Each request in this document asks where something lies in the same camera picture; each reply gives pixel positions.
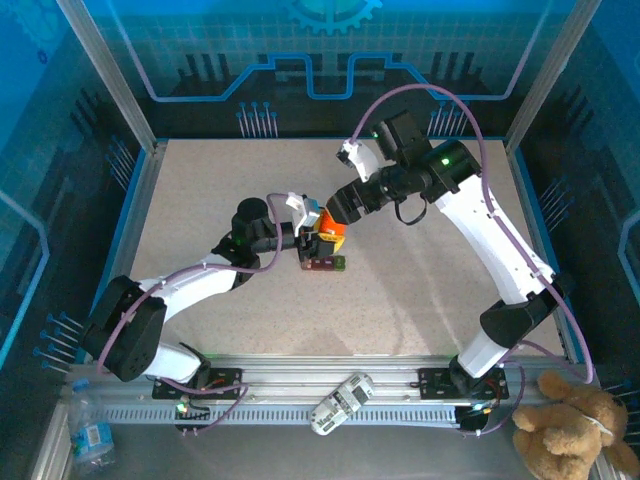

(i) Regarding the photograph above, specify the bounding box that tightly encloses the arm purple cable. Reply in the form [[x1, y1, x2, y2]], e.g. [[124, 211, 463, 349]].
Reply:
[[352, 83, 597, 439], [96, 192, 296, 439]]

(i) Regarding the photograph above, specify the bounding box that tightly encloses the blue table border frame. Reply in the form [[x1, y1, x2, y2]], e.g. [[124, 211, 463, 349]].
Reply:
[[74, 134, 590, 365]]

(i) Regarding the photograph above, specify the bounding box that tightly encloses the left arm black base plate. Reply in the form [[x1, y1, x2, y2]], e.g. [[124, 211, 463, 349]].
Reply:
[[152, 367, 245, 401]]

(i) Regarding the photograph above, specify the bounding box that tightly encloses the clear plastic water bottle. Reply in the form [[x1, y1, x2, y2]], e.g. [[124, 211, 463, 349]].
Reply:
[[67, 378, 117, 476]]

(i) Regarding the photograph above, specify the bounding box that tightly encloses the grey slotted cable duct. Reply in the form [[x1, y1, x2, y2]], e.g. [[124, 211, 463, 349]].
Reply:
[[102, 403, 464, 426]]

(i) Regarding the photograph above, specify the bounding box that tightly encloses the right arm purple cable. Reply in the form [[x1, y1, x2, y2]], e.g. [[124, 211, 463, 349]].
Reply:
[[352, 83, 597, 439]]

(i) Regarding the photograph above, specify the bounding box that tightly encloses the brown teddy bear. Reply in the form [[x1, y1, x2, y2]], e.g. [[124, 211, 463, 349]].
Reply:
[[512, 370, 640, 480]]

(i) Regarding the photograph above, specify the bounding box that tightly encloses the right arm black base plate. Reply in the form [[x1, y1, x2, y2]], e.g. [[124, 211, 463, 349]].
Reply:
[[417, 367, 510, 400]]

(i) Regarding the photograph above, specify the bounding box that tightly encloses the small red green block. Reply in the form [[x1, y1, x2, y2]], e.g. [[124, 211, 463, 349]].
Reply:
[[300, 254, 348, 274]]

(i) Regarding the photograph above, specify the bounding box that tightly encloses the aluminium side rail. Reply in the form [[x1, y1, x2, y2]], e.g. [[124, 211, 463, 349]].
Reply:
[[92, 141, 170, 362]]

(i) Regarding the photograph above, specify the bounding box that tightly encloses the aluminium frame post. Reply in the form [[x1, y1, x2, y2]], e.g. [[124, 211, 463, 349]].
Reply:
[[54, 0, 169, 156], [504, 0, 601, 154], [592, 447, 626, 480], [27, 402, 74, 480]]

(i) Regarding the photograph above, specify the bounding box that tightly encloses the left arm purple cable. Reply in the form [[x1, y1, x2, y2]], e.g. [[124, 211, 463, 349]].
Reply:
[[96, 192, 296, 439]]

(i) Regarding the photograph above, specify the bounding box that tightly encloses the orange pill bottle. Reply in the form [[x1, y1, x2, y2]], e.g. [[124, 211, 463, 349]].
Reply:
[[319, 205, 347, 237]]

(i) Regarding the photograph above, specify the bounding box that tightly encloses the long aluminium frame rail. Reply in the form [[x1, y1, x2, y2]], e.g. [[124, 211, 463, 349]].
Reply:
[[64, 353, 601, 404]]

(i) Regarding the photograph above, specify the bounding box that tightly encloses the black controller board with LED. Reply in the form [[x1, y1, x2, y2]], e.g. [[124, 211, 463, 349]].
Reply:
[[457, 403, 494, 435], [173, 397, 212, 435]]

